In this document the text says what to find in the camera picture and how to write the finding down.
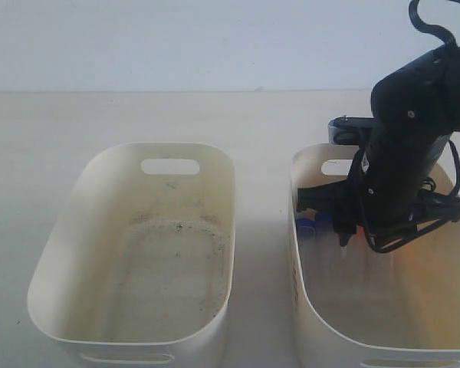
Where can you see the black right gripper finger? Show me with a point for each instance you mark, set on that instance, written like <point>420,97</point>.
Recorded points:
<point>329,198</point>
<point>344,223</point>

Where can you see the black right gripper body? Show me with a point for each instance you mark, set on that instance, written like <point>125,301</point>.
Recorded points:
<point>391,168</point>

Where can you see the blue-capped tube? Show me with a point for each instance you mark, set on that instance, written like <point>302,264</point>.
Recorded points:
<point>325,242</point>
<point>306,231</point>

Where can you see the orange-capped tube with label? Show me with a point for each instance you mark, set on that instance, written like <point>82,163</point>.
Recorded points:
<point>352,258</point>

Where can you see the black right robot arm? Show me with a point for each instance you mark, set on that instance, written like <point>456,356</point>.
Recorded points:
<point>427,88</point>

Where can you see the white plastic bin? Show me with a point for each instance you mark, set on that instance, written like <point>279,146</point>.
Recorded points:
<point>137,270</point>
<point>414,323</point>

